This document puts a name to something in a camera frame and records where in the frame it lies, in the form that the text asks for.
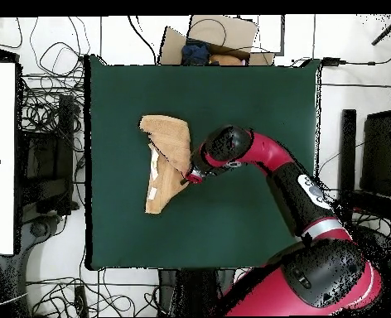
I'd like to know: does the cardboard box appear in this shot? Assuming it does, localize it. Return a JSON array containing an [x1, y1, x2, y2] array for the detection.
[[157, 14, 276, 66]]

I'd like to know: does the dark blue garment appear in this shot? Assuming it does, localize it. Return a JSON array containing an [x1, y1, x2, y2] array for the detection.
[[181, 38, 211, 66]]

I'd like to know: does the black power strip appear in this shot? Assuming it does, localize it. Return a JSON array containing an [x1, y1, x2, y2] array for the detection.
[[74, 285, 89, 317]]

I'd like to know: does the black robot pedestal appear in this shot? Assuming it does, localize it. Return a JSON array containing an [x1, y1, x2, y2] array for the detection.
[[157, 268, 243, 316]]

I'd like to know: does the black computer tower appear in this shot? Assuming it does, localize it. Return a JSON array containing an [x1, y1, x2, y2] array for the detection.
[[19, 94, 80, 216]]

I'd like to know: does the black cable tangle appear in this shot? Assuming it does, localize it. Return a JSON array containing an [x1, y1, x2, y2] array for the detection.
[[16, 16, 92, 160]]

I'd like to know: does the black upright bar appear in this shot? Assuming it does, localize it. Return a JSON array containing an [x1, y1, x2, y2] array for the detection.
[[336, 108, 357, 226]]

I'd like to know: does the peach terry towel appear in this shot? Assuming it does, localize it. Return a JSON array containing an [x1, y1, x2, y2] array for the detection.
[[138, 114, 192, 214]]

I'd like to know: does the orange cloth item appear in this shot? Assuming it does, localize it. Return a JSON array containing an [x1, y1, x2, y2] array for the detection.
[[209, 53, 244, 66]]

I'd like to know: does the dark green table cloth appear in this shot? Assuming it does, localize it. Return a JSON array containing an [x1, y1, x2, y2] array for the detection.
[[84, 54, 321, 271]]

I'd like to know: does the black monitor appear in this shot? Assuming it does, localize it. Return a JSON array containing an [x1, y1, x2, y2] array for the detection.
[[360, 108, 391, 200]]

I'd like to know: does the black rod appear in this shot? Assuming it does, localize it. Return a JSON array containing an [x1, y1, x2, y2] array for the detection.
[[370, 14, 391, 46]]

